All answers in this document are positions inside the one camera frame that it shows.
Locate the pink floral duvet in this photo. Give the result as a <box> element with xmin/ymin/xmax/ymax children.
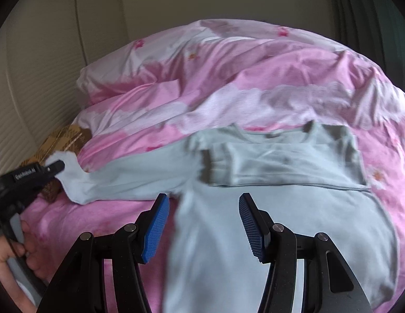
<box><xmin>22</xmin><ymin>20</ymin><xmax>405</xmax><ymax>312</ymax></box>

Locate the white louvered closet door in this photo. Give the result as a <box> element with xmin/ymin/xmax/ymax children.
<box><xmin>75</xmin><ymin>0</ymin><xmax>129</xmax><ymax>65</ymax></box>
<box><xmin>0</xmin><ymin>0</ymin><xmax>85</xmax><ymax>173</ymax></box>

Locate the person's left hand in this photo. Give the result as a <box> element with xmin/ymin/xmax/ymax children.
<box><xmin>0</xmin><ymin>219</ymin><xmax>57</xmax><ymax>313</ymax></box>

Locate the dark green curtain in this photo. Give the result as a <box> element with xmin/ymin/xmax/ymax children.
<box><xmin>331</xmin><ymin>0</ymin><xmax>405</xmax><ymax>92</ymax></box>

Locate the light blue long-sleeve shirt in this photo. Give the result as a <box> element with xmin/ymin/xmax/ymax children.
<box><xmin>51</xmin><ymin>122</ymin><xmax>398</xmax><ymax>312</ymax></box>

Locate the brown plaid folded cloth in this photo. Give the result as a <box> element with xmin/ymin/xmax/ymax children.
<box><xmin>20</xmin><ymin>124</ymin><xmax>92</xmax><ymax>203</ymax></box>

